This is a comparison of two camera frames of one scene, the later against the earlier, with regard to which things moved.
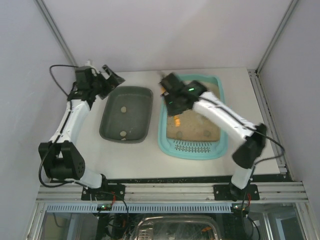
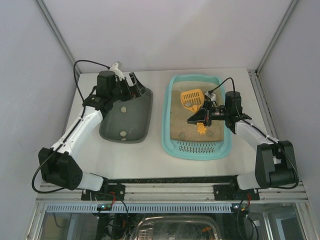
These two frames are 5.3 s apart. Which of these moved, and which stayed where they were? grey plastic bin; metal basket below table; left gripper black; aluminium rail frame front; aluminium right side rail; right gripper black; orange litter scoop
Moved: orange litter scoop; left gripper black; right gripper black
Stayed: grey plastic bin; aluminium right side rail; metal basket below table; aluminium rail frame front
